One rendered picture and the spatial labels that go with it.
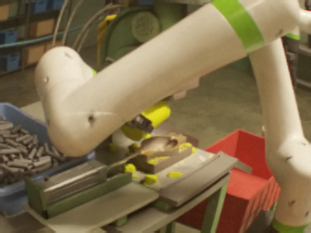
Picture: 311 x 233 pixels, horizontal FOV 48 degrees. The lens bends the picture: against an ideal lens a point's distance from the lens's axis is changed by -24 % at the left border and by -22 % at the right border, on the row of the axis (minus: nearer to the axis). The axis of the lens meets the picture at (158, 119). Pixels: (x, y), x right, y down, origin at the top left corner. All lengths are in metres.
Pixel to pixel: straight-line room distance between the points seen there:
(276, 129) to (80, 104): 0.46
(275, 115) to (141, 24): 0.40
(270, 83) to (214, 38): 0.28
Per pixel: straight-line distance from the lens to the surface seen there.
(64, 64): 0.74
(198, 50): 0.64
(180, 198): 0.98
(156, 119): 1.03
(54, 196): 0.86
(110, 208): 0.91
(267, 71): 0.87
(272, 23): 0.66
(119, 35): 1.13
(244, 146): 2.10
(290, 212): 0.86
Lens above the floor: 1.49
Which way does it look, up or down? 20 degrees down
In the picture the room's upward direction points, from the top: 4 degrees clockwise
